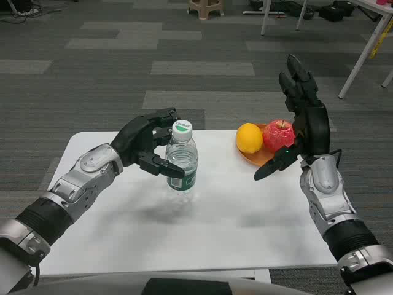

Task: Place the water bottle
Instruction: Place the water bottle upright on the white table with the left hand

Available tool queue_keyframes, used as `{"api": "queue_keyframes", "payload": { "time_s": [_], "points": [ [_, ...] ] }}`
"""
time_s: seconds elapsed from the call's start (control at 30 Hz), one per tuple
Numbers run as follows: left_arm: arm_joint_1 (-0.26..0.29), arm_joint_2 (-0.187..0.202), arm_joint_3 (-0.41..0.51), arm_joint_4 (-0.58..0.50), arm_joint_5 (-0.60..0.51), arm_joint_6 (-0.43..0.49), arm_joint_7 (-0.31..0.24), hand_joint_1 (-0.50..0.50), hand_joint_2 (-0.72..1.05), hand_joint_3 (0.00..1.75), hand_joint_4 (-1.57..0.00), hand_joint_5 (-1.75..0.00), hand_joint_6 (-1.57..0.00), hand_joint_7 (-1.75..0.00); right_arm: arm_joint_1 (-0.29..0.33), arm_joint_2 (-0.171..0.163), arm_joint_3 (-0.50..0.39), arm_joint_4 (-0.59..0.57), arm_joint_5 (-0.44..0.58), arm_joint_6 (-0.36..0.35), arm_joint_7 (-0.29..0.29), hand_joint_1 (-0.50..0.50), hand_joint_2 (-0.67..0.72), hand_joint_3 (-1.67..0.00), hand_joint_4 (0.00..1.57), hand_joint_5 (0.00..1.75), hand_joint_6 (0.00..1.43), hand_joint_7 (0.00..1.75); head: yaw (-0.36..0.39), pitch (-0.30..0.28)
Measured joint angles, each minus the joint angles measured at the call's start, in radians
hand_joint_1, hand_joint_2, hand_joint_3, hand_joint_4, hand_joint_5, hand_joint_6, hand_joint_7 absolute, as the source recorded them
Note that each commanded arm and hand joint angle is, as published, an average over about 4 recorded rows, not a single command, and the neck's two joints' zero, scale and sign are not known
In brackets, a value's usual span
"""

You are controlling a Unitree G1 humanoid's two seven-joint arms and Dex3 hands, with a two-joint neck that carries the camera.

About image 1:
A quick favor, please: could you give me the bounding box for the white desk frame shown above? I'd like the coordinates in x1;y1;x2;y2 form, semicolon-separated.
260;0;393;100

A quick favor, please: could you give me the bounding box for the red apple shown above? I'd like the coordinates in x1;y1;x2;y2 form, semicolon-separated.
262;119;296;154

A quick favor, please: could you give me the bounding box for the black bag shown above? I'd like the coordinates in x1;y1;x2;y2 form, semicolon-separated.
318;0;356;22

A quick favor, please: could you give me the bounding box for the clear plastic water bottle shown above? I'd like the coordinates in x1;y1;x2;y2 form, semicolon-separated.
165;119;199;195

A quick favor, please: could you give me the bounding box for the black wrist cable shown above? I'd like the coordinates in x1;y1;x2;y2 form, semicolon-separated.
328;149;343;168

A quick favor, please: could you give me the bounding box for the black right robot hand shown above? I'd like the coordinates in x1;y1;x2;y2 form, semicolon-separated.
253;53;332;181

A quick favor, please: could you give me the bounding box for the brown wooden plate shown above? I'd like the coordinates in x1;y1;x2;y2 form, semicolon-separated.
237;123;283;168

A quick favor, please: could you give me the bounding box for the yellow measuring tape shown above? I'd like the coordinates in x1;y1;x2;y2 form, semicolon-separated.
368;12;392;60

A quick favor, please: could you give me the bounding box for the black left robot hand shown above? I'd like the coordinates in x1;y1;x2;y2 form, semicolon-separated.
109;107;185;178

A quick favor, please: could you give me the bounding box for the yellow orange fruit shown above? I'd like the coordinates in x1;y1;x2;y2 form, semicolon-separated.
235;122;264;154

